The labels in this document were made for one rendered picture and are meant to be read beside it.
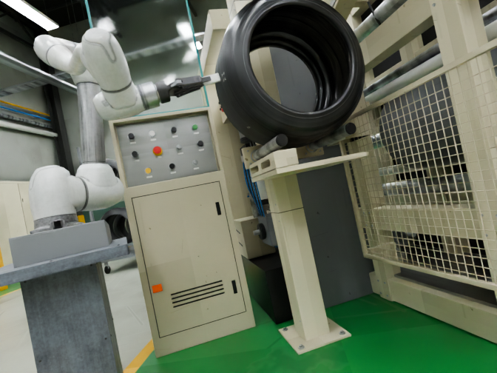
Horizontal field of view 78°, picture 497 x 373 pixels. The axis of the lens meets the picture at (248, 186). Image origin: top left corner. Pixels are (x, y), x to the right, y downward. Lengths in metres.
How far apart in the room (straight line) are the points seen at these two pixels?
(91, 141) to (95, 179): 0.18
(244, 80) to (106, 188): 0.82
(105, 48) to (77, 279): 0.84
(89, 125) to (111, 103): 0.48
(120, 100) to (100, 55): 0.15
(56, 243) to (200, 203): 0.72
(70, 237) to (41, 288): 0.20
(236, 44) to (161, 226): 1.00
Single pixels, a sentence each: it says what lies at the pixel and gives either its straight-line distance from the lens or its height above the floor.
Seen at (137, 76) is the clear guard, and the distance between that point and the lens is 1.91.
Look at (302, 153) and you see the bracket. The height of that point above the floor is 0.87.
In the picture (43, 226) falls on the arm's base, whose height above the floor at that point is 0.78.
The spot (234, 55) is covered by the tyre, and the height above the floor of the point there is 1.21.
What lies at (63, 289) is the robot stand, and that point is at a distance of 1.40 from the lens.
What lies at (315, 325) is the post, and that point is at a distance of 1.62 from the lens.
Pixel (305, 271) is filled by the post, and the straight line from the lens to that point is 1.54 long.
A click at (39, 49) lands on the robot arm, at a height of 1.49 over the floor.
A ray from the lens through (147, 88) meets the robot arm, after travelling 1.16.
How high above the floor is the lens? 0.74
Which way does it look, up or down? 1 degrees up
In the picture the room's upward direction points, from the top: 12 degrees counter-clockwise
